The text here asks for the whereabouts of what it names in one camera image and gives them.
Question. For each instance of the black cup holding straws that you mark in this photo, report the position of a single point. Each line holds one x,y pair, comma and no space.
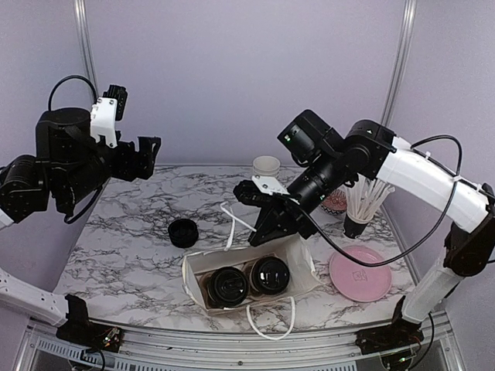
353,228

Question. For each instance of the stack of white paper cups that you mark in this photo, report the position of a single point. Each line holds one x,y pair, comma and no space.
266,165

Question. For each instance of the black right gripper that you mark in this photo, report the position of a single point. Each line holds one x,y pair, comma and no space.
281,218

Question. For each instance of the aluminium frame post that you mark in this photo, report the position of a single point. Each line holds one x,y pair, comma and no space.
401,59
83,34

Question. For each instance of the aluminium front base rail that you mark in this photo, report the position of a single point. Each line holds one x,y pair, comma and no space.
145,348

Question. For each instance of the right aluminium frame post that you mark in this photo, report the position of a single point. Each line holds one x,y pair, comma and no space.
401,59

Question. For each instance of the brown paper takeout bag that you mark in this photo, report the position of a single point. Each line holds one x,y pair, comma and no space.
247,277

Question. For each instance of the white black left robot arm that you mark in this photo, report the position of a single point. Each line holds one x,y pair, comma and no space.
24,191

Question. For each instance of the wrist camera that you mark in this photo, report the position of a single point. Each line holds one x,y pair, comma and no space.
259,190
108,109

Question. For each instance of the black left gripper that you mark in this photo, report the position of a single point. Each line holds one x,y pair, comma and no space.
130,170

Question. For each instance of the brown cardboard cup carrier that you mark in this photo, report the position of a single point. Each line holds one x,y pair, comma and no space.
203,282

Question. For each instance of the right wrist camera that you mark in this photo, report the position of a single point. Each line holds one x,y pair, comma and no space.
259,190

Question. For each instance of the stack of black cup lids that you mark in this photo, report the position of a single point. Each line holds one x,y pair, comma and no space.
183,233

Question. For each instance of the left aluminium frame post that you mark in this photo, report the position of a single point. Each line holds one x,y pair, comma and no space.
83,34

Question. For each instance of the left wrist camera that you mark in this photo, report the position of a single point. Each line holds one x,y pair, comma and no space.
108,109

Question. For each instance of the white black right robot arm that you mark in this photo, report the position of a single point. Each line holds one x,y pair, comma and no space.
468,245

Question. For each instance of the bundle of white wrapped straws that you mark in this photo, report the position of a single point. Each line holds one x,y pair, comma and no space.
365,198

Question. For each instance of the black coffee cup lid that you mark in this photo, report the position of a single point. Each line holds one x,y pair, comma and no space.
270,275

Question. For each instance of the pink plastic plate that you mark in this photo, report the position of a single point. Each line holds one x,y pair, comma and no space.
359,283

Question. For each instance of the white paper coffee cup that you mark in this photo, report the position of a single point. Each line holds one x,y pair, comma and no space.
268,278

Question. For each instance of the patterned red blue bowl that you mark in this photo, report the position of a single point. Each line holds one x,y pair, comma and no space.
335,203

